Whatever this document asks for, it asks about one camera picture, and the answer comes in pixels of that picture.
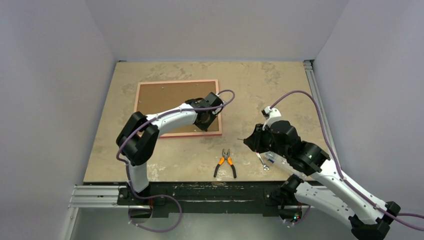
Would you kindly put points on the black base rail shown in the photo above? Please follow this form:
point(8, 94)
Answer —
point(266, 198)

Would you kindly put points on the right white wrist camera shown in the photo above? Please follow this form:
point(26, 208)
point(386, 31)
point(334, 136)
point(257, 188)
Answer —
point(271, 115)

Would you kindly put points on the clear screw organizer box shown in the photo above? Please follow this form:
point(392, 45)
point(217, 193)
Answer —
point(281, 163)

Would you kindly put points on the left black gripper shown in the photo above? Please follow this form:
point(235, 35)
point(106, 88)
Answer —
point(204, 127)

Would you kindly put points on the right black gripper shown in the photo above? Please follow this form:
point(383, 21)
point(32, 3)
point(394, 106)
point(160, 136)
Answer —
point(257, 139)

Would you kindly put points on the aluminium frame rail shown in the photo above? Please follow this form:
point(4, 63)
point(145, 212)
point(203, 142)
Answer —
point(313, 84)

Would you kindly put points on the pink picture frame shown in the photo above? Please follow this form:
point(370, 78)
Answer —
point(159, 96)

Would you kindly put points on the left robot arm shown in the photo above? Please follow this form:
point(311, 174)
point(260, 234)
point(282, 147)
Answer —
point(137, 140)

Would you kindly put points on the silver wrench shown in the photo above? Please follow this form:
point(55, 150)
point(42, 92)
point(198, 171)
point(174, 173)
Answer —
point(264, 165)

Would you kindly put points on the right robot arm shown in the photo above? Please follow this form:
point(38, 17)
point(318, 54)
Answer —
point(368, 216)

